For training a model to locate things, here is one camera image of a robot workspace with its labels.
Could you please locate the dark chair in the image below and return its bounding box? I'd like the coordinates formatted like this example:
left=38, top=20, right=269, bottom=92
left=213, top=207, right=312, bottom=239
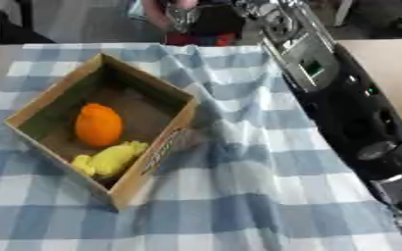
left=0, top=0, right=57, bottom=45

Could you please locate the yellow soft toy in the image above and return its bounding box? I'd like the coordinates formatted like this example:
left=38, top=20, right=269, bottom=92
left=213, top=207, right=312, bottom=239
left=69, top=140, right=152, bottom=179

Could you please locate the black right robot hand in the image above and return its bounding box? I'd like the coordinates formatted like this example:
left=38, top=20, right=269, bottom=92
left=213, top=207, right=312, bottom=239
left=165, top=1, right=249, bottom=35

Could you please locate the orange toy fruit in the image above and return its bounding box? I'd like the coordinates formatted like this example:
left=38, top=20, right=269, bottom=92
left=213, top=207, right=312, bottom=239
left=74, top=102, right=126, bottom=148

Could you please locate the black bag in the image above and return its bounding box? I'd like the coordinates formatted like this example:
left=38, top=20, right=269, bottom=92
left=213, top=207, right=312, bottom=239
left=369, top=17, right=402, bottom=40

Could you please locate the white furniture leg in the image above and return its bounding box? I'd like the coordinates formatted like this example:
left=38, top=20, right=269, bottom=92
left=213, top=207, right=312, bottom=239
left=331, top=0, right=356, bottom=27

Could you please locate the red object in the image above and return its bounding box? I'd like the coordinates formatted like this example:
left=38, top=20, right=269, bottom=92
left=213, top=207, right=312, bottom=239
left=163, top=30, right=239, bottom=47

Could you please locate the person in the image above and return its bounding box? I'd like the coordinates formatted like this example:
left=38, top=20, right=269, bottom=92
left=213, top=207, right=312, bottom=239
left=139, top=0, right=174, bottom=31

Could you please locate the tan cardboard box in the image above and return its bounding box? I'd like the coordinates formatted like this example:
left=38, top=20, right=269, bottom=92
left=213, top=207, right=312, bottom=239
left=2, top=52, right=201, bottom=212

